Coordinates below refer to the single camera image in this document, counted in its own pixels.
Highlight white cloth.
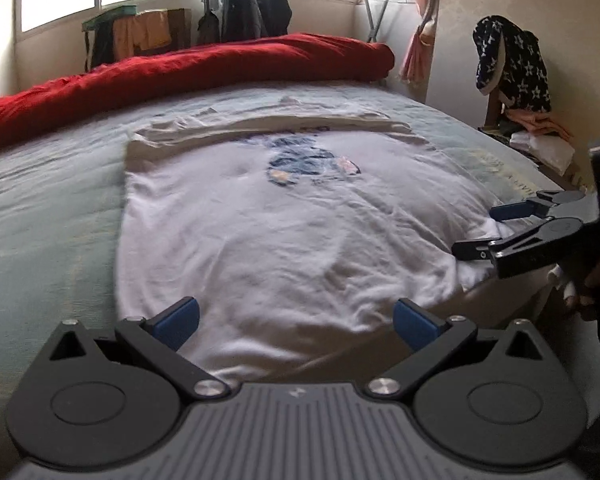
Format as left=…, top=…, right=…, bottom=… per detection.
left=510, top=130, right=576, bottom=171

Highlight orange cloth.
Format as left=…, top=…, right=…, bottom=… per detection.
left=112, top=10, right=173, bottom=58

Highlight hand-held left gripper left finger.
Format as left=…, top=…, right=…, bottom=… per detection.
left=47, top=296, right=231, bottom=401

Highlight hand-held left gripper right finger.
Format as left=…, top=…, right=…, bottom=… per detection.
left=365, top=297, right=551, bottom=401

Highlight wooden chair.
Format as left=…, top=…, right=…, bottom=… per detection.
left=477, top=92, right=588, bottom=193

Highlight red quilt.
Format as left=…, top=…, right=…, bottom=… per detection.
left=0, top=32, right=396, bottom=156

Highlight star-print dark garment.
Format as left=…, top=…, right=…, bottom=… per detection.
left=472, top=16, right=552, bottom=113

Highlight peach cloth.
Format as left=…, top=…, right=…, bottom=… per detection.
left=502, top=110, right=573, bottom=138

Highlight white printed t-shirt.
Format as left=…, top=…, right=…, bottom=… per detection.
left=115, top=97, right=518, bottom=386

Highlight pink curtain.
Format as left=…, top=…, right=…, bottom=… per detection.
left=399, top=0, right=443, bottom=86

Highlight hanging dark jackets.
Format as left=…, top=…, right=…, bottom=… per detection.
left=197, top=0, right=293, bottom=46

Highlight teal plaid bed blanket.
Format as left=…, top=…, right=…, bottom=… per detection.
left=0, top=80, right=566, bottom=461

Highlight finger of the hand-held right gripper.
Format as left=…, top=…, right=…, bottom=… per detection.
left=490, top=190, right=587, bottom=222
left=451, top=216, right=589, bottom=263

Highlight metal drying rack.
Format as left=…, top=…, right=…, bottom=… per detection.
left=245, top=0, right=398, bottom=43

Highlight person's right hand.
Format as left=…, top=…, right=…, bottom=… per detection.
left=549, top=254, right=600, bottom=321

